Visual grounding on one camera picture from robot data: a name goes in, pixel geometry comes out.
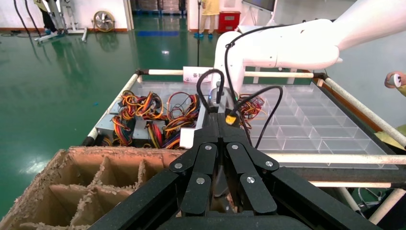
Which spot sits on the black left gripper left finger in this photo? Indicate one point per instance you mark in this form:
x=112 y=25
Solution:
x=203 y=158

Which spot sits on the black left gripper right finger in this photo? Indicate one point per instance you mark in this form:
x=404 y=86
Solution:
x=241 y=158

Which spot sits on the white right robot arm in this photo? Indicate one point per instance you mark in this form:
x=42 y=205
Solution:
x=285 y=47

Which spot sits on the bystander hand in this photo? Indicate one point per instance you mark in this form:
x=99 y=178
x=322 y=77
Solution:
x=387 y=83

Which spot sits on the clear plastic divider tray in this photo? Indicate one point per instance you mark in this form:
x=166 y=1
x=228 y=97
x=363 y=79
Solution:
x=317 y=127

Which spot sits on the white sign with red text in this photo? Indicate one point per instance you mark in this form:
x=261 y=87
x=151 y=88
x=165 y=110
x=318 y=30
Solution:
x=195 y=75

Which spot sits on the silver power supply black connector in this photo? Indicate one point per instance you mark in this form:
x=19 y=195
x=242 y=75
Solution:
x=122 y=130

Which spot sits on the thin black pole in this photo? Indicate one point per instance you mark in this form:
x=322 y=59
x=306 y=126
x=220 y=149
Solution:
x=198 y=31

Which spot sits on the red cabinet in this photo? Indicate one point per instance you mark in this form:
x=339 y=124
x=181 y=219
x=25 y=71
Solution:
x=229 y=21

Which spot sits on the brown cardboard box with dividers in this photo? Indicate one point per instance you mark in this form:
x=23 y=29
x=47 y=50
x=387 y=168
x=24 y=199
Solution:
x=63 y=190

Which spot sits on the person in yellow shirt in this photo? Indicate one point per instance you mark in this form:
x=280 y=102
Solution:
x=211 y=8

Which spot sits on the yellow green fabric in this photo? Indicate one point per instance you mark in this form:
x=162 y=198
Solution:
x=393 y=138

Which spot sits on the dark display screen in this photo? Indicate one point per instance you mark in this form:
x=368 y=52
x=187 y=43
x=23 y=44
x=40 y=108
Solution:
x=258 y=3

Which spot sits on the stacked dark pallets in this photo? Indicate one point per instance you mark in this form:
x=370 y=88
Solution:
x=158 y=6

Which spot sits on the round floor fan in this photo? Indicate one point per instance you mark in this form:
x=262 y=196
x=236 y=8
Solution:
x=104 y=21

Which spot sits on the white round object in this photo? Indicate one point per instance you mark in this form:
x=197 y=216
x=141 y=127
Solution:
x=395 y=80

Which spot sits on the white equipment stand base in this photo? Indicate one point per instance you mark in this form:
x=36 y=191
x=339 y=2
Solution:
x=63 y=33

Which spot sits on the person in black trousers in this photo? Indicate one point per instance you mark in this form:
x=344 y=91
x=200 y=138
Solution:
x=47 y=19

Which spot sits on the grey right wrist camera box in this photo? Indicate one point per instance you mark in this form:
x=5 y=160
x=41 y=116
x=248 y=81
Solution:
x=206 y=117

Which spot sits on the white pipe cart frame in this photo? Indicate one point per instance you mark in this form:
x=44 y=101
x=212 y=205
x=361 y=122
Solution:
x=364 y=111

